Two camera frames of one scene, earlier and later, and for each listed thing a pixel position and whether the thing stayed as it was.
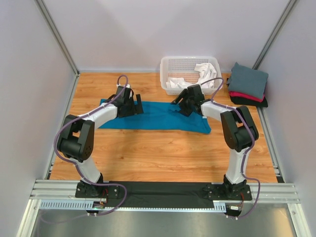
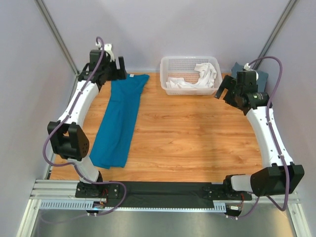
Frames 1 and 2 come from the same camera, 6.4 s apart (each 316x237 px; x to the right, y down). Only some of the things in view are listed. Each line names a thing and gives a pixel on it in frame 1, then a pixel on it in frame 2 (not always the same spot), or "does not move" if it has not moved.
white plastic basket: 183,66 does not move
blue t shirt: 158,116 → 112,144
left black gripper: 139,110 → 120,74
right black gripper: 182,109 → 226,83
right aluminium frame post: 286,12 does not move
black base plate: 163,194 does not move
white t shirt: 206,72 does not move
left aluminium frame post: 59,34 does not move
